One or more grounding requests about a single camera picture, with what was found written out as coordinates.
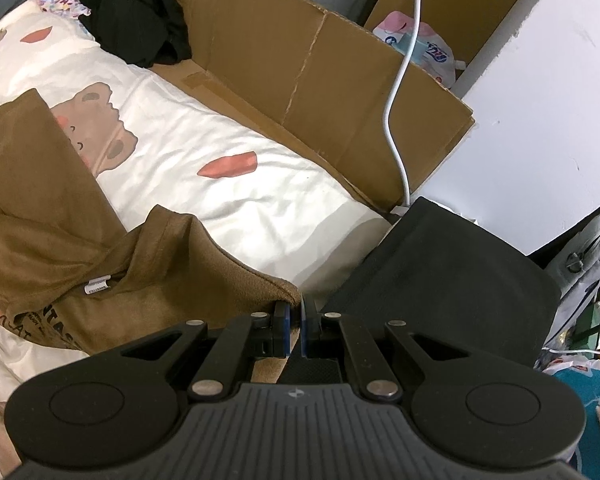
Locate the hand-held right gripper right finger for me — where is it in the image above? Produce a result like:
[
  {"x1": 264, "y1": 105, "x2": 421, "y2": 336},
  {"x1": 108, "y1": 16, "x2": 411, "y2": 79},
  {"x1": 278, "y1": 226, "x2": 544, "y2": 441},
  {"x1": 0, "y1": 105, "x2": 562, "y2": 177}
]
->
[{"x1": 300, "y1": 296, "x2": 473, "y2": 403}]

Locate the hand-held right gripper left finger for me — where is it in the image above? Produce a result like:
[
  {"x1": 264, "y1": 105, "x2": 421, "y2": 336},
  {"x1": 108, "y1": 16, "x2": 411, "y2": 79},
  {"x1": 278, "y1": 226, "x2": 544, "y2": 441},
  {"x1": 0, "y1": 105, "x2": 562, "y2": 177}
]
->
[{"x1": 121, "y1": 301, "x2": 294, "y2": 401}]

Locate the brown printed t-shirt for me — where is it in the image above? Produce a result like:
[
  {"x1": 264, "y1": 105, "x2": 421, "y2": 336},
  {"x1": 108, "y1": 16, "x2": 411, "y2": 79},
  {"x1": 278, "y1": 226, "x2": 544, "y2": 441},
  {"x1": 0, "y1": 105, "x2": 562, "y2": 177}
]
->
[{"x1": 0, "y1": 89, "x2": 301, "y2": 357}]

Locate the folded black garment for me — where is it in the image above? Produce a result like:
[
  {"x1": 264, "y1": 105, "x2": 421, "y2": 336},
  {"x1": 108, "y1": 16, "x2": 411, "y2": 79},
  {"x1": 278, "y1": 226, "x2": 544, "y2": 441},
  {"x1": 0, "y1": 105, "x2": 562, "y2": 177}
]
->
[{"x1": 324, "y1": 196, "x2": 562, "y2": 370}]

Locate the white bear print bed sheet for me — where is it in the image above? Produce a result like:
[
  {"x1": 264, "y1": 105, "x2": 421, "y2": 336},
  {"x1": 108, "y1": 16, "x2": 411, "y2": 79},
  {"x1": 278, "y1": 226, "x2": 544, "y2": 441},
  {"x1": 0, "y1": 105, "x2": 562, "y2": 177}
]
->
[{"x1": 0, "y1": 0, "x2": 392, "y2": 480}]

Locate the flattened cardboard box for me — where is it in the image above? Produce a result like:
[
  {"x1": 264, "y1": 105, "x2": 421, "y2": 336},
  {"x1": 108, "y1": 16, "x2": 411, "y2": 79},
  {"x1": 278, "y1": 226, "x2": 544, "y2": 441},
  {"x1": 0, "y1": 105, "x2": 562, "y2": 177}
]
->
[{"x1": 87, "y1": 0, "x2": 476, "y2": 212}]

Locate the teal cloth with orange print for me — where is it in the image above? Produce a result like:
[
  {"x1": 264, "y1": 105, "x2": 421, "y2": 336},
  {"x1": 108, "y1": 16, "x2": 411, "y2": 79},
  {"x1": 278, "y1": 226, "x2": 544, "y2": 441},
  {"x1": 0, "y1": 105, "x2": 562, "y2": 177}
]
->
[{"x1": 550, "y1": 360, "x2": 600, "y2": 480}]

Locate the grey backpack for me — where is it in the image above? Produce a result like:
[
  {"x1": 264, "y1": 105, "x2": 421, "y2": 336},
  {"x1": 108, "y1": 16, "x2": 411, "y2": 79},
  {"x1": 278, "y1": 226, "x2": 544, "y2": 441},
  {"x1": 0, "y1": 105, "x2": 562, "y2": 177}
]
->
[{"x1": 545, "y1": 210, "x2": 600, "y2": 321}]

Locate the pink white plastic packet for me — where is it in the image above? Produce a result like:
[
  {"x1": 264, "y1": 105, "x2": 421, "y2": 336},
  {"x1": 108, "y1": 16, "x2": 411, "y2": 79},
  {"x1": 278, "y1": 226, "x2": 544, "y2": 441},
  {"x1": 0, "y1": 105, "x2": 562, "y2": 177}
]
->
[{"x1": 372, "y1": 10, "x2": 467, "y2": 87}]

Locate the crumpled black garment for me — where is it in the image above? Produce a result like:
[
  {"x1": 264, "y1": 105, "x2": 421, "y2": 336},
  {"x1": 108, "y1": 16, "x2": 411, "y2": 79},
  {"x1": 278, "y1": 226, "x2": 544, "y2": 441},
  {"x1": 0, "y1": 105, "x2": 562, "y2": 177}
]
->
[{"x1": 77, "y1": 0, "x2": 193, "y2": 68}]

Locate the white cable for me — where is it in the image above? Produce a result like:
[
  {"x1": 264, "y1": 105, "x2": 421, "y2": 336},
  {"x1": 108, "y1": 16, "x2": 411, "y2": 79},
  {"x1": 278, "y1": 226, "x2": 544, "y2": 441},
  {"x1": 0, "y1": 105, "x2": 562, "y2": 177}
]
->
[{"x1": 381, "y1": 0, "x2": 433, "y2": 207}]

